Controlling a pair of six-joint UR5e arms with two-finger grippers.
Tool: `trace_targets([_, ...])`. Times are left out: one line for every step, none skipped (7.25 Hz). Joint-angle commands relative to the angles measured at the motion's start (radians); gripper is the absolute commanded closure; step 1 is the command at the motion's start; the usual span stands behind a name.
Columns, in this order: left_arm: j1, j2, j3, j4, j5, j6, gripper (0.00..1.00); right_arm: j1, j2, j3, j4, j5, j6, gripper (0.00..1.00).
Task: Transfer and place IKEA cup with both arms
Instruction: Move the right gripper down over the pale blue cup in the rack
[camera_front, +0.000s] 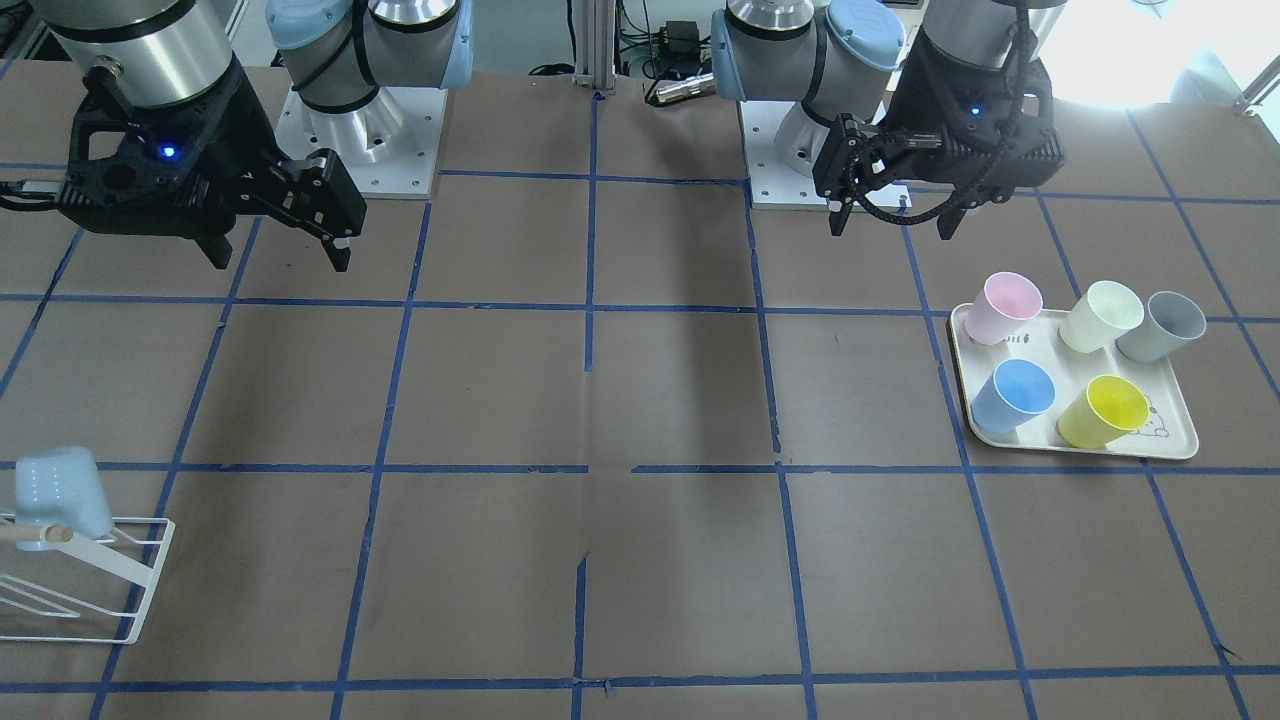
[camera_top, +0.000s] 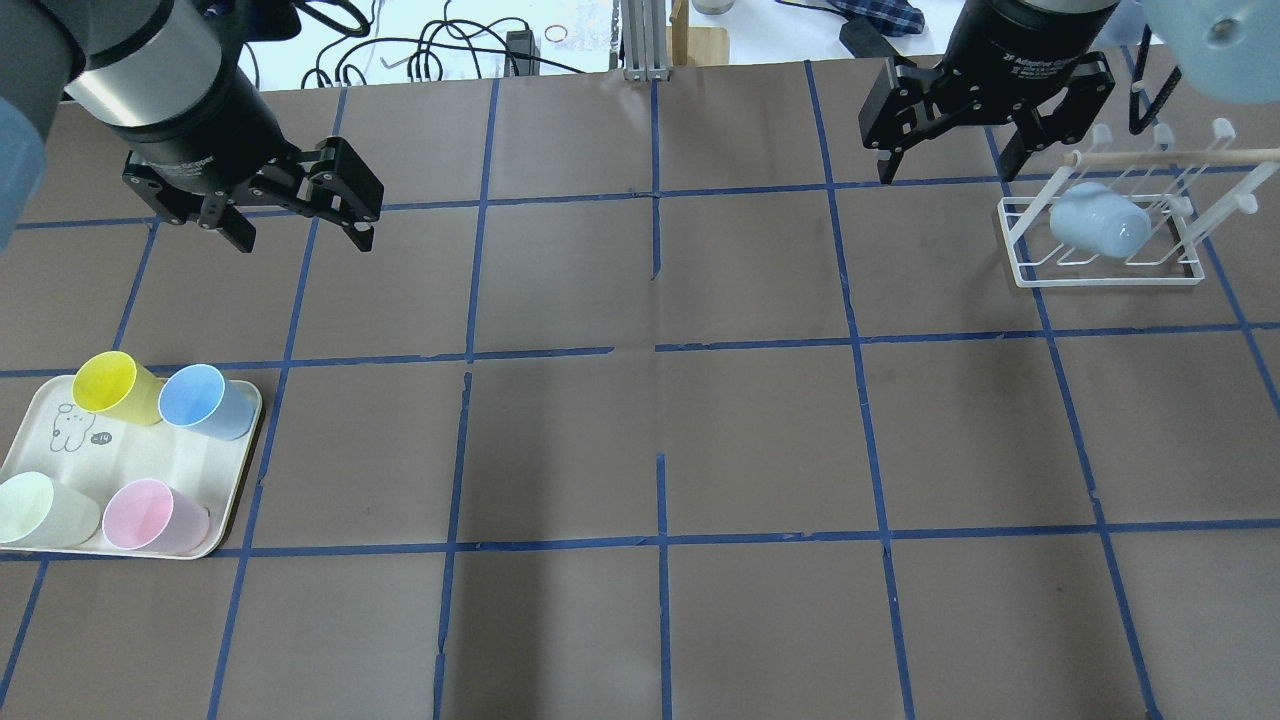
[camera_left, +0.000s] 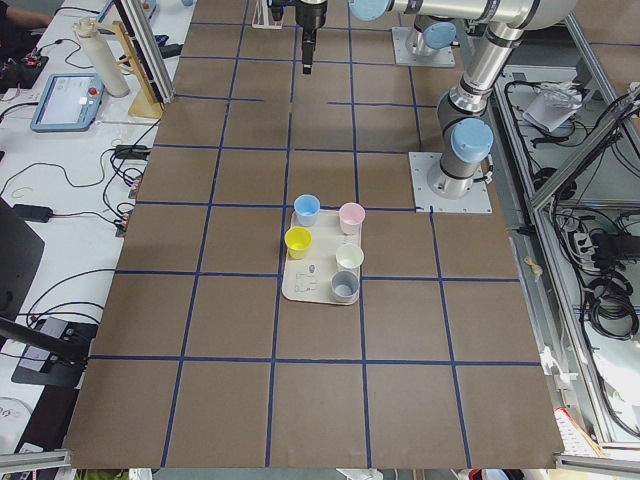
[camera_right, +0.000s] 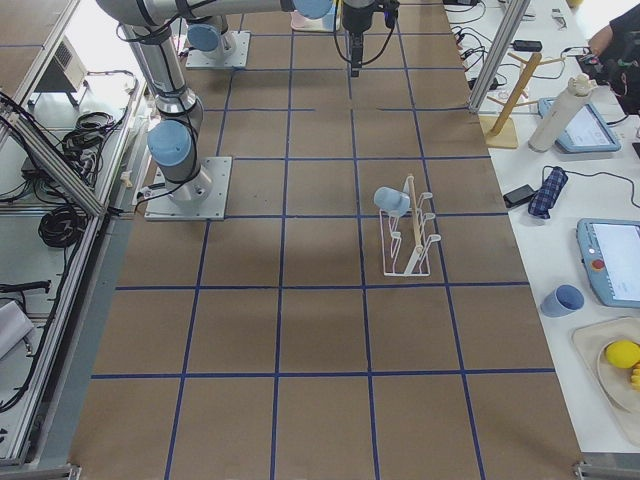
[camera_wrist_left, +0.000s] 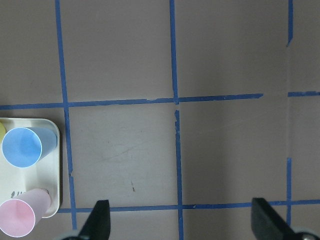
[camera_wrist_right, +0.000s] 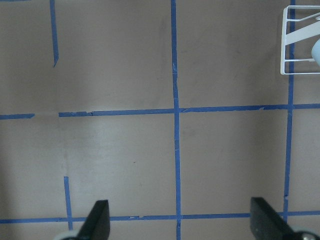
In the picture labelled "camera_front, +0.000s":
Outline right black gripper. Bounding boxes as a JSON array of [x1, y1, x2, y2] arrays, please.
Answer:
[[56, 58, 367, 273]]

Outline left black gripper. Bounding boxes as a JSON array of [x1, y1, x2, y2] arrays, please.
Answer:
[[812, 35, 1065, 241]]

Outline light blue cup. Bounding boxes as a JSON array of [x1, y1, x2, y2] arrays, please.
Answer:
[[15, 446, 114, 539]]

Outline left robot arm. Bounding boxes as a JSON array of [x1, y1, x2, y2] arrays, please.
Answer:
[[710, 1, 1066, 240]]

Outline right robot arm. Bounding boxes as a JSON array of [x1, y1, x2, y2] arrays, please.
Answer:
[[3, 1, 474, 272]]

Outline pink cup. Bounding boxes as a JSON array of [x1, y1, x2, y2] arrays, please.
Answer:
[[963, 272, 1043, 345]]

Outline cream white cup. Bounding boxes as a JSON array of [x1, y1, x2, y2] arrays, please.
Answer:
[[1059, 281, 1146, 354]]

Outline grey cup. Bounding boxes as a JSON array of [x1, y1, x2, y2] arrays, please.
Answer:
[[1116, 290, 1207, 363]]

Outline yellow cup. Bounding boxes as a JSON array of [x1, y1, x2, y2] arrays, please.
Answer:
[[1056, 375, 1149, 448]]

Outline cream serving tray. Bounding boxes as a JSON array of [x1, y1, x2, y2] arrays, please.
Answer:
[[947, 304, 1201, 461]]

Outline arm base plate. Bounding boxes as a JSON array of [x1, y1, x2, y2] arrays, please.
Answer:
[[737, 97, 913, 211], [276, 87, 449, 200]]

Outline white wire cup rack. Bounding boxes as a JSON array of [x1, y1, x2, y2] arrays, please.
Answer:
[[1, 512, 177, 644]]

